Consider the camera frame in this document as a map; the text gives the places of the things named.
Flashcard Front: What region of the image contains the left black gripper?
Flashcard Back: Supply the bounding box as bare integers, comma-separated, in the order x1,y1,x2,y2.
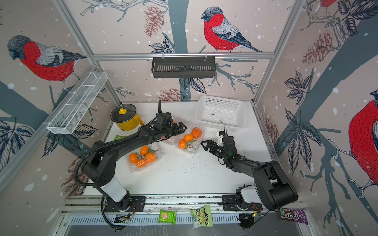
161,121,188,139

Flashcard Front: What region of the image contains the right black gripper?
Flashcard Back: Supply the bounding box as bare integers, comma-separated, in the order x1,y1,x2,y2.
202,139,229,159

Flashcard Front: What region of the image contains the clear plastic container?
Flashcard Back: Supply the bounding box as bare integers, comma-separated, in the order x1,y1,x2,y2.
126,143,164,173
174,122,206,154
162,116,184,145

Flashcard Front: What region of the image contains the small orange container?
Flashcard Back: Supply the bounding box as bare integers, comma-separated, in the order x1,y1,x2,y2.
178,139,187,149

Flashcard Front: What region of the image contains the reddish orange container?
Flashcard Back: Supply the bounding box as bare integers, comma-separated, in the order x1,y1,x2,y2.
192,127,202,139

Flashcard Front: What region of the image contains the white plastic basket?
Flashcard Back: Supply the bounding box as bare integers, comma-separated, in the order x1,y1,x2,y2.
195,95,247,131

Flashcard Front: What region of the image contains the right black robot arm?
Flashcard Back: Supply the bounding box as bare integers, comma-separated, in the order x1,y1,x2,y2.
201,131,298,210

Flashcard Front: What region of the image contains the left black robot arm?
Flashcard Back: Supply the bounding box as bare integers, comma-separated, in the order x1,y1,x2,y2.
73,112,187,211

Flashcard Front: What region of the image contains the yellow pot with black lid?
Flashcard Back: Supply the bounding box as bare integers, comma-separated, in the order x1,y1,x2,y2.
110,104,144,131

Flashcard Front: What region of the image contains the small green packet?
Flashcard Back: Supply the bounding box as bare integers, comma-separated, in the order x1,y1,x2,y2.
114,135,127,141

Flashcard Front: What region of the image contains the green white snack bag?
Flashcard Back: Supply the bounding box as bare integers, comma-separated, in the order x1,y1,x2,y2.
190,205,214,229

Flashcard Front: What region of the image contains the green snack packet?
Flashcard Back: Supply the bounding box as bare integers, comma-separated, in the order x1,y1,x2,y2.
158,209,176,225

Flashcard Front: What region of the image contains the purple candy bag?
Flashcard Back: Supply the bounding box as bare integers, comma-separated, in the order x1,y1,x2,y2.
279,208,308,225

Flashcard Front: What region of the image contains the black hanging wire basket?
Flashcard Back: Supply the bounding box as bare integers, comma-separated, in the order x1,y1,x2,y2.
151,57,216,79

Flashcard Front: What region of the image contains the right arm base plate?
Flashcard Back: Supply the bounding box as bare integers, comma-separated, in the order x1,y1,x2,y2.
219,194,263,211

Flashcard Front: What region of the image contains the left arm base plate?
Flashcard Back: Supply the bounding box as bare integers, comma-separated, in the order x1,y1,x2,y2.
104,195,146,213

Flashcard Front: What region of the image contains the white wire mesh shelf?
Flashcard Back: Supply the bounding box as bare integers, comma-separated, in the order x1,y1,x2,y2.
47,71,108,134

